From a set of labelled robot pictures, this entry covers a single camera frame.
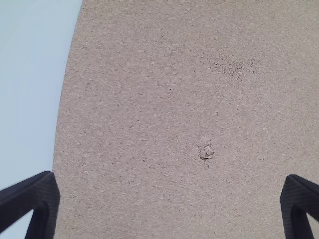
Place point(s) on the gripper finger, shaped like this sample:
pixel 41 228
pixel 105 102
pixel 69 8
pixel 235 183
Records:
pixel 296 194
pixel 47 194

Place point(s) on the cork mat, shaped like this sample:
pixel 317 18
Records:
pixel 174 99

